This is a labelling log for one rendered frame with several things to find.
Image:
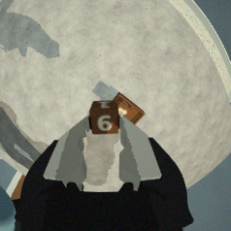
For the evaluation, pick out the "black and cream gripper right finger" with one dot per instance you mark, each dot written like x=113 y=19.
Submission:
x=146 y=164

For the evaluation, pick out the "brown wooden tray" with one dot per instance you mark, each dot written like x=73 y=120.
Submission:
x=136 y=113

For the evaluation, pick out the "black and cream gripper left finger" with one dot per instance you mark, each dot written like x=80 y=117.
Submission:
x=62 y=162

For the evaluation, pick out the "brown cube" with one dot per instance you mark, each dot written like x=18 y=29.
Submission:
x=123 y=107
x=104 y=117

